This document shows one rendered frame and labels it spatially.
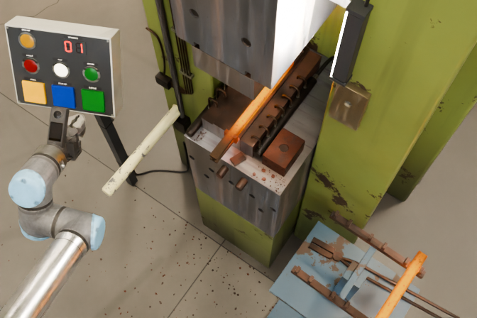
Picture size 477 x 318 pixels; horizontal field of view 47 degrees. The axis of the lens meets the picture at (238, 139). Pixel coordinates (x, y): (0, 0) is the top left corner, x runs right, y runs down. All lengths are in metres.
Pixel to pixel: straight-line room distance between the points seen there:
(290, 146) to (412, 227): 1.18
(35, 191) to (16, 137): 1.62
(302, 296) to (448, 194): 1.23
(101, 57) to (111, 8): 1.68
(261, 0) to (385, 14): 0.26
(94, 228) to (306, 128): 0.77
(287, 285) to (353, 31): 0.97
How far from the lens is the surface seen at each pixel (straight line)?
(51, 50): 1.82
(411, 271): 1.69
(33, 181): 1.47
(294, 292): 1.89
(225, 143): 1.69
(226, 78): 1.47
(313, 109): 1.88
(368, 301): 1.92
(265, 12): 1.16
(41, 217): 1.55
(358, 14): 1.18
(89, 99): 1.84
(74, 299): 2.68
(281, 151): 1.73
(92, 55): 1.77
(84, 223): 1.51
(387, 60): 1.30
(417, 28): 1.19
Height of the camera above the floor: 2.52
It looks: 63 degrees down
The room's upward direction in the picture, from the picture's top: 1 degrees counter-clockwise
